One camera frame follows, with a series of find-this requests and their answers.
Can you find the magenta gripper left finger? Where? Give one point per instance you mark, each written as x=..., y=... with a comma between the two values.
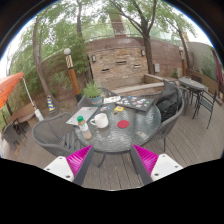
x=74, y=167

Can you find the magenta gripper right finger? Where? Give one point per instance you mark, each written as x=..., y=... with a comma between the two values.
x=150, y=166

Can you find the grey wicker chair right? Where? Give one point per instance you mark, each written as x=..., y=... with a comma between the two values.
x=166, y=126

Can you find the grey wicker chair left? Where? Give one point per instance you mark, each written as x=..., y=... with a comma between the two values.
x=56, y=136

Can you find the green-capped plastic bottle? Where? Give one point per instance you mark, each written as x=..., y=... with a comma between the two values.
x=84, y=127

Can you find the red round coaster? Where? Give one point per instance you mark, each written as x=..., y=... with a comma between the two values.
x=123, y=124

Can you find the round glass patio table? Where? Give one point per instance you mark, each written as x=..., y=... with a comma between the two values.
x=115, y=140

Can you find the white ceramic mug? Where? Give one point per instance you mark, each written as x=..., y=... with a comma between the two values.
x=100, y=120

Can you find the silver laptop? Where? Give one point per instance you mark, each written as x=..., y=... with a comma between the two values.
x=86, y=112

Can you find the black sticker-covered laptop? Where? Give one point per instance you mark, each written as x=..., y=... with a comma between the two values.
x=134, y=102

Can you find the blue yellow striped bollard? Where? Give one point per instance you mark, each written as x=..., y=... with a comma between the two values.
x=51, y=106

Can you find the yellow sticky note pad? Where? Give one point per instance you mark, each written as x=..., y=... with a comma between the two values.
x=119, y=108

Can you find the black backpack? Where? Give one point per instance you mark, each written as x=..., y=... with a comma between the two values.
x=169, y=101

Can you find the potted green plant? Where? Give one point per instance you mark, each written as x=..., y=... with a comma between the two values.
x=94, y=93

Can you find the black metal chair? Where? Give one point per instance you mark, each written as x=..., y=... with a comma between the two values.
x=207, y=100

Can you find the far round patio table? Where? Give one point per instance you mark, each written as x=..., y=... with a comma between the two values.
x=193, y=85

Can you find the orange patio umbrella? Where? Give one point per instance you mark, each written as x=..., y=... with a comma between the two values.
x=7, y=84

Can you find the striped wooden lamp post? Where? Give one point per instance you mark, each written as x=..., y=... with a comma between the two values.
x=72, y=75

